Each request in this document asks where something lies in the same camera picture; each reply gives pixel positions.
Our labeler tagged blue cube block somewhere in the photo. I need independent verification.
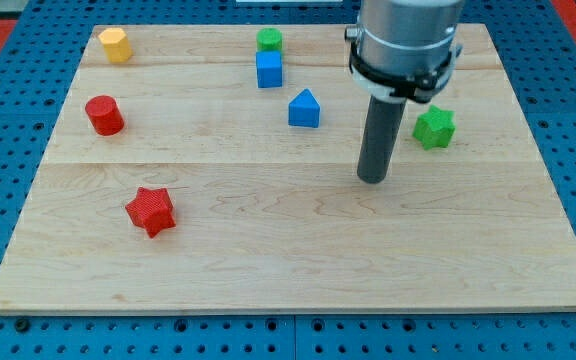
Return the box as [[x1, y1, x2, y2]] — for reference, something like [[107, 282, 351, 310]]
[[255, 51, 283, 88]]

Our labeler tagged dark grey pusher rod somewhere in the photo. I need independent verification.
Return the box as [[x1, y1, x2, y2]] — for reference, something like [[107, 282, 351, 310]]
[[357, 97, 406, 184]]

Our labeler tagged red cylinder block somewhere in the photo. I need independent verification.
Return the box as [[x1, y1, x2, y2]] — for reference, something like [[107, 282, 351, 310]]
[[84, 95, 124, 136]]

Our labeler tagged green star block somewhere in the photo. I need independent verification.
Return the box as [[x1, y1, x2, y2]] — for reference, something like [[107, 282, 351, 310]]
[[412, 105, 456, 150]]

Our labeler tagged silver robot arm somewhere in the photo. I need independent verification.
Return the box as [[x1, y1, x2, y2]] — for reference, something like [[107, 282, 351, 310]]
[[345, 0, 464, 77]]

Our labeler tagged red star block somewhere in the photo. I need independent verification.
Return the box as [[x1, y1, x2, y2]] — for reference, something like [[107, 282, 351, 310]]
[[125, 187, 176, 238]]

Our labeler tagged blue triangular prism block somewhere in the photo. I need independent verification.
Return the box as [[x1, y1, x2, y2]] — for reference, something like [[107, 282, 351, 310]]
[[288, 89, 321, 128]]

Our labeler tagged wooden board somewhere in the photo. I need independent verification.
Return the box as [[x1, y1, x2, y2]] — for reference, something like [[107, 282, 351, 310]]
[[0, 24, 576, 316]]

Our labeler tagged yellow hexagonal block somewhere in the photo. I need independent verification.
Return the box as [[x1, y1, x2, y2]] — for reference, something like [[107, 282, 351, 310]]
[[98, 27, 133, 64]]

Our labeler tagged black clamp ring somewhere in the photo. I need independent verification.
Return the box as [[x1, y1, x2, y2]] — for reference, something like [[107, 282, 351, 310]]
[[347, 41, 464, 105]]

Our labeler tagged green cylinder block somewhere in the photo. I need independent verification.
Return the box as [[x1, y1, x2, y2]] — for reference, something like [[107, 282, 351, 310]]
[[256, 27, 283, 52]]

